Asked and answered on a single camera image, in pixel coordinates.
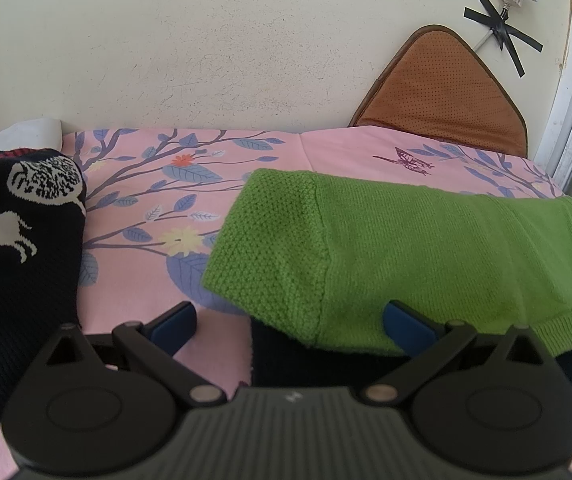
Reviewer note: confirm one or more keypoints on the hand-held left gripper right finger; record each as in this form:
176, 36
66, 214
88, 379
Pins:
405, 327

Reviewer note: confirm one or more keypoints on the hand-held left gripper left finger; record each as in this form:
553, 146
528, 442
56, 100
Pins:
171, 327

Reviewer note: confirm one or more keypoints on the green knit sweater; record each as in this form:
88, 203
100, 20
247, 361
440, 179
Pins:
390, 240

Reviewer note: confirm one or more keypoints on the navy patterned knit sweater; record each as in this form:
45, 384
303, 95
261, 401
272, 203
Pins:
16, 285

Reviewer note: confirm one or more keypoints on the pink floral bedsheet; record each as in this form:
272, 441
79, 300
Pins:
131, 220

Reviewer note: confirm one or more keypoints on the dark navy cloth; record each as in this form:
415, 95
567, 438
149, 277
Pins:
286, 360

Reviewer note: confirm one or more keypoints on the white pillow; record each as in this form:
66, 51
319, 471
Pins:
21, 135

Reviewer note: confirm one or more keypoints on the brown perforated cushion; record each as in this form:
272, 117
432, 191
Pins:
445, 85

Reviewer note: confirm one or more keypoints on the black tape cross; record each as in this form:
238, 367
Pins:
500, 27

